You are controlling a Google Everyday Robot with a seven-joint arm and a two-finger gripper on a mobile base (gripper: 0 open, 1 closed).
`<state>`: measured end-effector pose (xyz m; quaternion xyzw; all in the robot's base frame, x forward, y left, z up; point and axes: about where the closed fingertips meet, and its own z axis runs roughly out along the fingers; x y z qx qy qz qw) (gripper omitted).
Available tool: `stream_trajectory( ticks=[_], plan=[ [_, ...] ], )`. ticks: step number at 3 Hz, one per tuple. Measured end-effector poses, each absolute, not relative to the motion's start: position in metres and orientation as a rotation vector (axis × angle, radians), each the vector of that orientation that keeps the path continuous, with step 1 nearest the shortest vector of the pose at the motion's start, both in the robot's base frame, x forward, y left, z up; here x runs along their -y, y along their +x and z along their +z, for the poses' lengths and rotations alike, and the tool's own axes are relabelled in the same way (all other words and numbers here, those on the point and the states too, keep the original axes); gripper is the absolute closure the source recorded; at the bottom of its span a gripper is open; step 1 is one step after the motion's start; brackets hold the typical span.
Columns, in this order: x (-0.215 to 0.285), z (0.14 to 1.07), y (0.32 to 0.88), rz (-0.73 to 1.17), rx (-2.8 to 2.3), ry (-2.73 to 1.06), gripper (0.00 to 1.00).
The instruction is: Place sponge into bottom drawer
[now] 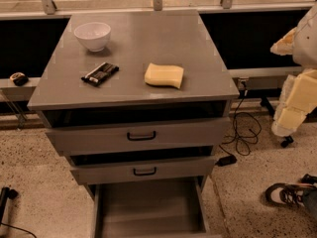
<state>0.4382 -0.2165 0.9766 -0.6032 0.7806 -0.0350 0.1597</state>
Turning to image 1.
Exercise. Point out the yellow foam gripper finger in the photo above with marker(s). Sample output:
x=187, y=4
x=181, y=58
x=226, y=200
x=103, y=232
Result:
x=284, y=46
x=297, y=99

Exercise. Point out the yellow sponge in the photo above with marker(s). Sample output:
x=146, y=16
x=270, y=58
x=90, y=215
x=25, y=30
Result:
x=164, y=75

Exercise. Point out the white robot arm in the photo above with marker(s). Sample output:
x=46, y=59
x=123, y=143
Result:
x=305, y=40

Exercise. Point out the grey drawer cabinet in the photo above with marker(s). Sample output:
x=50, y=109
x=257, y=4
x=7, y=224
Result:
x=138, y=39

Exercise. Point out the grey bottom drawer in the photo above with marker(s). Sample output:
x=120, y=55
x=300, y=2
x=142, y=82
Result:
x=163, y=208

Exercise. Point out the grey drawer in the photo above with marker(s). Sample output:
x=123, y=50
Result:
x=143, y=165
x=88, y=131
x=163, y=208

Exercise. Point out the grey middle drawer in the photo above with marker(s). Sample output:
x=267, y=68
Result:
x=143, y=165

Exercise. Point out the grey top drawer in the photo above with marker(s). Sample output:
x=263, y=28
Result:
x=88, y=131

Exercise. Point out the black power adapter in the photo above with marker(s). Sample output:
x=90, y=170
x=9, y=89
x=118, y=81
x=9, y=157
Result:
x=225, y=161

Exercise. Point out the grey sneaker shoe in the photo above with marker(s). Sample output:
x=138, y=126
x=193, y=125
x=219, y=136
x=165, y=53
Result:
x=287, y=194

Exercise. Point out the blue jeans leg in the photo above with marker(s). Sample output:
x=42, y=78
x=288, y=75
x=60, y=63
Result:
x=309, y=199

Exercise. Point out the white ceramic bowl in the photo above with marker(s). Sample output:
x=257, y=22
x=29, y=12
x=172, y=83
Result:
x=94, y=35

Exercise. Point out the black snack bar packet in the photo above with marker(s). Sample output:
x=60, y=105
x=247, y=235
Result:
x=100, y=74

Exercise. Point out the black tape measure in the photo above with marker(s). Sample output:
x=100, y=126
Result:
x=19, y=79

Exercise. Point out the black tripod foot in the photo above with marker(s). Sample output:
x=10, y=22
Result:
x=5, y=194

